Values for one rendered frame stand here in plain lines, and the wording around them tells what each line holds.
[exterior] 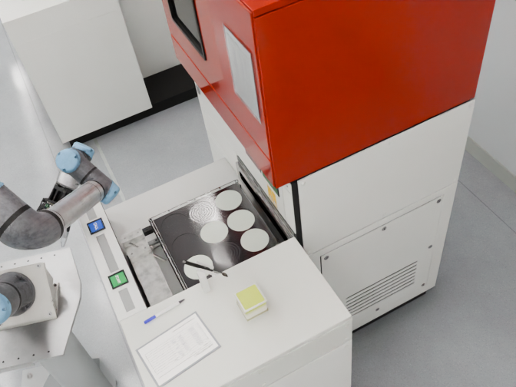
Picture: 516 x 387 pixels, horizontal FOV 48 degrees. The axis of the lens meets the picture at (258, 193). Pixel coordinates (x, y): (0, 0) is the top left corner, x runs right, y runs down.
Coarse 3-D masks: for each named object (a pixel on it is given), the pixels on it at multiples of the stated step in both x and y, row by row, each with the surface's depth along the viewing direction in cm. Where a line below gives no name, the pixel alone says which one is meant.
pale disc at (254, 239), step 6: (246, 234) 202; (252, 234) 202; (258, 234) 202; (264, 234) 201; (240, 240) 201; (246, 240) 200; (252, 240) 200; (258, 240) 200; (264, 240) 200; (246, 246) 199; (252, 246) 198; (258, 246) 198; (264, 246) 198
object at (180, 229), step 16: (240, 192) 216; (192, 208) 213; (208, 208) 212; (240, 208) 210; (160, 224) 210; (176, 224) 209; (192, 224) 208; (256, 224) 205; (176, 240) 204; (192, 240) 203; (224, 240) 201; (272, 240) 199; (176, 256) 199; (208, 256) 198; (224, 256) 197; (240, 256) 196
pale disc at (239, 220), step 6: (240, 210) 210; (246, 210) 209; (234, 216) 208; (240, 216) 208; (246, 216) 208; (252, 216) 207; (228, 222) 207; (234, 222) 206; (240, 222) 206; (246, 222) 206; (252, 222) 205; (234, 228) 204; (240, 228) 204; (246, 228) 204
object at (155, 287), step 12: (144, 240) 208; (132, 264) 202; (144, 264) 201; (156, 264) 200; (144, 276) 198; (156, 276) 197; (144, 288) 194; (156, 288) 194; (168, 288) 193; (156, 300) 191
